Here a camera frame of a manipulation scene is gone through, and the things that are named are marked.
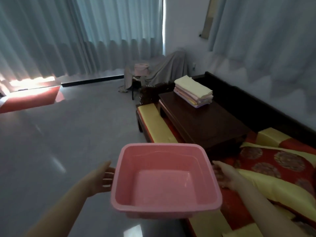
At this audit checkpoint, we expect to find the person's right hand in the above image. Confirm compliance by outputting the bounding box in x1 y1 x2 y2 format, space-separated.
212 160 244 191

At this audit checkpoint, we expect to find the person's left hand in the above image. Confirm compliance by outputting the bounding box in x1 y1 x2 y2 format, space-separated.
87 160 117 198

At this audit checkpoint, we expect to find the pink plastic basin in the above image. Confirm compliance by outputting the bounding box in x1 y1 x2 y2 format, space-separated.
110 143 223 220

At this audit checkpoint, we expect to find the grey striped towel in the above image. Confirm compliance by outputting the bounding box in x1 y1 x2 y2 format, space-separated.
177 92 213 105

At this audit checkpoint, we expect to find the cream towel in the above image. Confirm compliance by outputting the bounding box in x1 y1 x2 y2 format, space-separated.
174 75 213 99

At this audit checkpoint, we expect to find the person's left forearm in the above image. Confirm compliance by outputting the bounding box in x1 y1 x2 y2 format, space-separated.
24 180 99 237

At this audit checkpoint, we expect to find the red patterned seat cushion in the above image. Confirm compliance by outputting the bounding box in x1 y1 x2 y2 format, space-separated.
137 103 186 146
187 158 316 237

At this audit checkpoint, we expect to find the red square pillow yellow border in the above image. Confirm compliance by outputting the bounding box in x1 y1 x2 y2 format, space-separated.
233 142 316 223

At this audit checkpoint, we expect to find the dark wooden low table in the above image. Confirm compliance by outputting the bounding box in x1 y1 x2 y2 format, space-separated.
158 91 251 153

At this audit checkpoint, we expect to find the red bolster with yellow ends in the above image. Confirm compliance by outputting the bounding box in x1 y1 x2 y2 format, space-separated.
255 127 316 157

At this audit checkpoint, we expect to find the red floor mat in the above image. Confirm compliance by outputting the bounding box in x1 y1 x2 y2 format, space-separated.
0 86 66 114

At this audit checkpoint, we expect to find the pale pink box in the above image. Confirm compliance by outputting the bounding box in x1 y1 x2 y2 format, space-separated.
134 63 150 75

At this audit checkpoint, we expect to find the furniture under grey cover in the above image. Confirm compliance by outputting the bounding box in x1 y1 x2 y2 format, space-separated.
123 48 189 93

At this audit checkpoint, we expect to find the grey drape curtain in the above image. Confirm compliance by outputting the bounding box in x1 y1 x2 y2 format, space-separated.
0 0 165 94

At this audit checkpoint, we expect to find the white sheer curtain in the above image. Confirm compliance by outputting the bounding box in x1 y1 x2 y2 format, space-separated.
207 0 316 87

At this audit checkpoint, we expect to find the dark carved wooden sofa frame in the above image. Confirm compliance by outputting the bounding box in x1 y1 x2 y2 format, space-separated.
136 71 316 237

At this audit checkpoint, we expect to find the hanging wall scroll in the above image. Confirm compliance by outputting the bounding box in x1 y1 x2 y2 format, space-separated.
199 0 220 39

